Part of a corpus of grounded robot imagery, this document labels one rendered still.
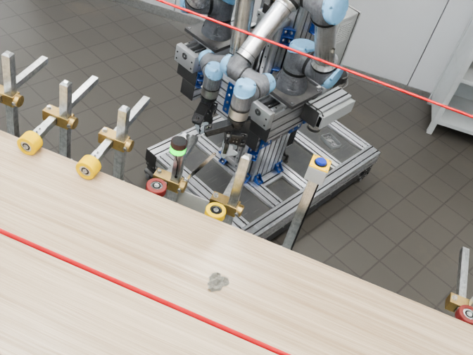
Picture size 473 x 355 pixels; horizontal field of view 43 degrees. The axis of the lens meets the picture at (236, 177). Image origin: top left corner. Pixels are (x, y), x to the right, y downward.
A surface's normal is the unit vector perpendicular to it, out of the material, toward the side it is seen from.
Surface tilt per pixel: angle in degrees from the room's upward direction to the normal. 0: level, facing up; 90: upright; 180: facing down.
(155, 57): 0
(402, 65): 90
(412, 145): 0
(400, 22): 90
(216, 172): 0
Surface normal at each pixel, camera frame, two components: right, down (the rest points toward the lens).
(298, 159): 0.20, -0.71
